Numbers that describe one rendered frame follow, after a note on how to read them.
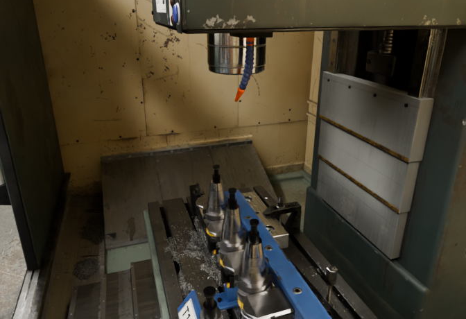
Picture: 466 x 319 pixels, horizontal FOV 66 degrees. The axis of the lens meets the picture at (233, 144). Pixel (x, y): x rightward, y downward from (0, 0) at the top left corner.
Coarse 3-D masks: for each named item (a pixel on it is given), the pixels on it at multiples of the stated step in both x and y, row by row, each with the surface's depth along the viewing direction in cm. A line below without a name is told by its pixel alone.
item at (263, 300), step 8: (280, 288) 58; (248, 296) 56; (256, 296) 56; (264, 296) 56; (272, 296) 56; (280, 296) 56; (248, 304) 55; (256, 304) 55; (264, 304) 55; (272, 304) 55; (280, 304) 55; (288, 304) 55; (248, 312) 53; (256, 312) 53; (264, 312) 53; (272, 312) 53; (280, 312) 53; (288, 312) 53
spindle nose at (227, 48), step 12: (216, 36) 90; (228, 36) 89; (216, 48) 92; (228, 48) 90; (240, 48) 90; (264, 48) 94; (216, 60) 93; (228, 60) 91; (240, 60) 91; (264, 60) 96; (216, 72) 94; (228, 72) 92; (240, 72) 92; (252, 72) 93
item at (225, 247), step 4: (220, 232) 71; (244, 232) 71; (216, 236) 69; (220, 236) 69; (244, 236) 69; (216, 240) 69; (220, 240) 70; (244, 240) 68; (216, 244) 70; (220, 244) 67; (224, 244) 67; (228, 244) 67; (232, 244) 67; (236, 244) 67; (240, 244) 67; (244, 244) 67; (224, 248) 67; (228, 248) 66; (232, 248) 66; (236, 248) 66; (240, 248) 67; (220, 252) 68; (224, 252) 68
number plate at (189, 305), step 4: (188, 304) 89; (192, 304) 88; (184, 308) 90; (188, 308) 89; (192, 308) 87; (180, 312) 90; (184, 312) 89; (188, 312) 88; (192, 312) 86; (180, 316) 89; (184, 316) 88; (188, 316) 87; (192, 316) 86
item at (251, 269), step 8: (248, 248) 56; (256, 248) 56; (248, 256) 57; (256, 256) 56; (248, 264) 57; (256, 264) 57; (264, 264) 58; (240, 272) 59; (248, 272) 57; (256, 272) 57; (264, 272) 58; (248, 280) 57; (256, 280) 57
